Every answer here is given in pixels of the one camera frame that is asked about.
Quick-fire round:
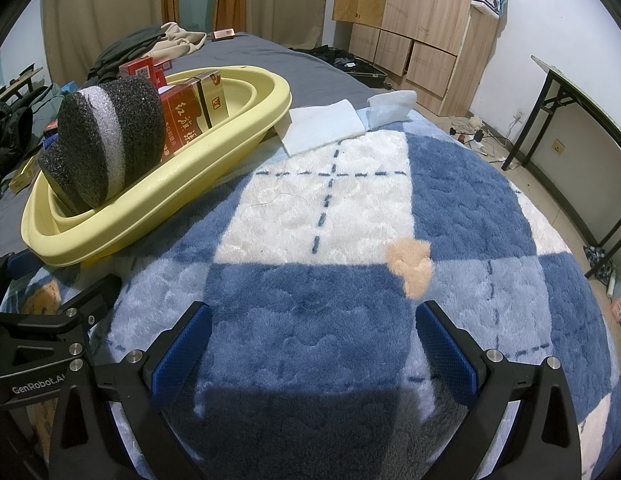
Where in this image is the black jacket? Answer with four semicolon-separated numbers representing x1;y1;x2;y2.
0;100;36;196

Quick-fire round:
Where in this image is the wooden wardrobe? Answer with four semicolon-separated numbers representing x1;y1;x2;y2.
332;0;511;117

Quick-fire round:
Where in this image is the beige cloth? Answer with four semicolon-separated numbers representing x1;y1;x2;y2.
140;22;208;61

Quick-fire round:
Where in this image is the yellow plastic basin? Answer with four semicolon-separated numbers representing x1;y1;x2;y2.
20;65;292;268

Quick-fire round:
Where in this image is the white folded cloth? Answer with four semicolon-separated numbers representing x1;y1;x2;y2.
278;99;369;157

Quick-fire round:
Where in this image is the black foam cylinder white stripe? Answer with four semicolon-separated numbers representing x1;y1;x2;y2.
38;80;166;213

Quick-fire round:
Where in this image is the black folding table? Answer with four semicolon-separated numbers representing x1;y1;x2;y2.
501;55;621;281

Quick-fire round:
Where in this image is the dark checked cloth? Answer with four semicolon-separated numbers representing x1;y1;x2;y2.
583;245;616;281

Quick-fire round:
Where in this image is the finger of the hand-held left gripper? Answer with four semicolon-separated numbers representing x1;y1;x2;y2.
60;274;122;326
0;249;45;311

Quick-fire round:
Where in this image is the blue and white checked blanket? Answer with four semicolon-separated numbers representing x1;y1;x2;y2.
0;110;621;480

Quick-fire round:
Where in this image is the red and white box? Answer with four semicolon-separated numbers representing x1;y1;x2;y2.
119;56;174;92

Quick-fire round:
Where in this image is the beige curtain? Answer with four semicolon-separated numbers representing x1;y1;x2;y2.
40;0;166;86

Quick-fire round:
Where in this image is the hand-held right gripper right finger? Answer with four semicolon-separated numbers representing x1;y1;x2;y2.
415;300;589;480

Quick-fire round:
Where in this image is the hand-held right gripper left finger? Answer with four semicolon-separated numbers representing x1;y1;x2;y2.
48;301;214;480

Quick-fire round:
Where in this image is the dark clothes pile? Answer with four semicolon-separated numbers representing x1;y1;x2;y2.
88;25;166;83

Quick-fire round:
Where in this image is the white power strip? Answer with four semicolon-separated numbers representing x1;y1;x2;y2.
451;115;496;153

